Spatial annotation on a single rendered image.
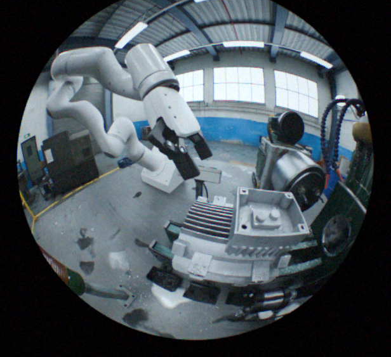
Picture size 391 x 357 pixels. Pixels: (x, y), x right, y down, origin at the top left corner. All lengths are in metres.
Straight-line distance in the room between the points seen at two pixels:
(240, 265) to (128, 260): 0.43
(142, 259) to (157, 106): 0.51
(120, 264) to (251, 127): 5.81
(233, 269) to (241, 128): 5.65
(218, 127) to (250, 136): 1.77
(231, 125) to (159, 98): 5.62
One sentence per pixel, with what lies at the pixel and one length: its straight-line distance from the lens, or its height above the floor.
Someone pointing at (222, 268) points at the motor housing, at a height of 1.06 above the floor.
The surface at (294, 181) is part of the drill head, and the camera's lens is 0.45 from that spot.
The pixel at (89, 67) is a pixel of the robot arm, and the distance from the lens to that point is 0.34.
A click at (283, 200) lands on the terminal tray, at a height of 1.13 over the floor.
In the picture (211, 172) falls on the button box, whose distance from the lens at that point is 0.40.
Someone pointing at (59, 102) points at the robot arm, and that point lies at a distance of 0.56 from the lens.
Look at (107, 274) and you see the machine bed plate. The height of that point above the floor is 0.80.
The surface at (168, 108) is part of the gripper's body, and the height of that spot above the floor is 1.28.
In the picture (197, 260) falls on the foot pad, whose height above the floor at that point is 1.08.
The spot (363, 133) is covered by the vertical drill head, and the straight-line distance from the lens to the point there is 0.33.
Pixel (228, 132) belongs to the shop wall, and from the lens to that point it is 5.82.
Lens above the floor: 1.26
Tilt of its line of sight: 23 degrees down
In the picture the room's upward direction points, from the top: straight up
